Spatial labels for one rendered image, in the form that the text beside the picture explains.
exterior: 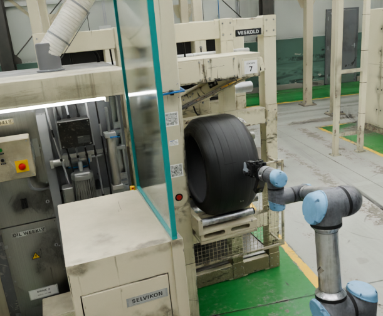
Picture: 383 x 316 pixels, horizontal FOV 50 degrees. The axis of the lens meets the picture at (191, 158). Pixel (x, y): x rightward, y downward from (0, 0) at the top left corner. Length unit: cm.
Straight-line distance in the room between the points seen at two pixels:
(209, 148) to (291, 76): 1036
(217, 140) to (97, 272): 104
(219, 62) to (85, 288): 158
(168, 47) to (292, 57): 1035
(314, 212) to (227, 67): 128
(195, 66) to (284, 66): 990
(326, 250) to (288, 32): 1099
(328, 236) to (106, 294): 81
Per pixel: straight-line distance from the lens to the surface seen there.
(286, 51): 1231
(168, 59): 215
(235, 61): 258
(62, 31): 234
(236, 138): 222
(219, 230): 239
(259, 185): 206
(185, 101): 262
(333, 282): 168
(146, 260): 147
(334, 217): 157
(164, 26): 214
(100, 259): 143
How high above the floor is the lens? 197
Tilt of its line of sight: 18 degrees down
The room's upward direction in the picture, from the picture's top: 5 degrees counter-clockwise
